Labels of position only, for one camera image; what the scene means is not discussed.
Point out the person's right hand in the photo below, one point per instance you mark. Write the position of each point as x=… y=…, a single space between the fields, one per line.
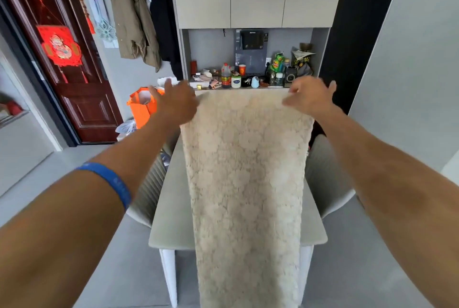
x=310 y=96

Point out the person's left hand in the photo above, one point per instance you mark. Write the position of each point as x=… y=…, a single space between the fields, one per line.
x=176 y=105

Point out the person's left little finger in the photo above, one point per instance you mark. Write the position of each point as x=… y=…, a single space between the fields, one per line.
x=154 y=93

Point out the person's right little finger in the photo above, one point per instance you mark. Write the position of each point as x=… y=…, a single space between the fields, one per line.
x=332 y=88

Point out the cream lace cloth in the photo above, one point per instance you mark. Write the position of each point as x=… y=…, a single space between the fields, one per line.
x=247 y=193

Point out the person's right forearm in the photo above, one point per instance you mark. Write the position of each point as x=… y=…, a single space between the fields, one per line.
x=394 y=203

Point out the person's left forearm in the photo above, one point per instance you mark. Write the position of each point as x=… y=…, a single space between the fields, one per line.
x=71 y=221

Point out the orange shopping bag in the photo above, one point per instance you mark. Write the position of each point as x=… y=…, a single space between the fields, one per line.
x=141 y=109

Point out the newspaper wrapped bundle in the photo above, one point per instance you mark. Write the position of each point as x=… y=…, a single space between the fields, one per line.
x=302 y=56

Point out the black small box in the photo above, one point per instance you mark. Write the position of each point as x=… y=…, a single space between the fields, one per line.
x=290 y=75

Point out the white plastic bag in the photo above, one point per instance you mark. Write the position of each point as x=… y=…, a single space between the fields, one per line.
x=126 y=129

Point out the red small canister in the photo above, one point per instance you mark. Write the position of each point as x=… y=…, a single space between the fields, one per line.
x=193 y=67

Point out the green snack bag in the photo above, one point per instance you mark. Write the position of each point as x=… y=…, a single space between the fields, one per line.
x=277 y=63

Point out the dark sauce bottle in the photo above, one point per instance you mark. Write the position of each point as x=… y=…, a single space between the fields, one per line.
x=226 y=76

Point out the light blue small vase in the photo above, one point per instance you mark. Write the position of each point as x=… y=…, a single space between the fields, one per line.
x=255 y=82

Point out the black hanging coat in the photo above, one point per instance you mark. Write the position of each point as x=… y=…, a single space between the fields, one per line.
x=165 y=14

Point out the khaki hanging jacket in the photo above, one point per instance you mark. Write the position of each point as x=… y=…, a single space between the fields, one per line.
x=134 y=14

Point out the white jar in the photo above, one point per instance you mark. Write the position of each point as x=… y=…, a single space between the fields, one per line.
x=236 y=82

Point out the dark red entrance door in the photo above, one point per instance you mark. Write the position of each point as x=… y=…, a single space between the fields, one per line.
x=68 y=78

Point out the red paper cup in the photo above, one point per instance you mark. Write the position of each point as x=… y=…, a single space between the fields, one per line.
x=242 y=69

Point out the grey smooth dining chair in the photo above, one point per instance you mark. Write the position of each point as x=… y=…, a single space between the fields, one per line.
x=324 y=178

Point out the blue wristband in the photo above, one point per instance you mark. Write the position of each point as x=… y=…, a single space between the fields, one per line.
x=114 y=180

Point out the grey ribbed dining chair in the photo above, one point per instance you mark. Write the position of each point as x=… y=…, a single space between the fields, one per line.
x=149 y=193

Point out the white hanging paper ornament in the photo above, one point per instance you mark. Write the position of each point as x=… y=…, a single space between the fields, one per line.
x=98 y=6

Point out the red paper door decoration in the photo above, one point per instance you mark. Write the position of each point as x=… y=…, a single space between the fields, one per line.
x=59 y=46

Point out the grey dining table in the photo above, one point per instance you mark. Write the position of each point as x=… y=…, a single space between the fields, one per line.
x=172 y=211

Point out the red round object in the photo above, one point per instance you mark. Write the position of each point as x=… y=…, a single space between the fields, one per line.
x=14 y=108

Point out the grey wall water dispenser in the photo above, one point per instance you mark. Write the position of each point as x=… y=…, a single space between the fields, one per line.
x=251 y=48

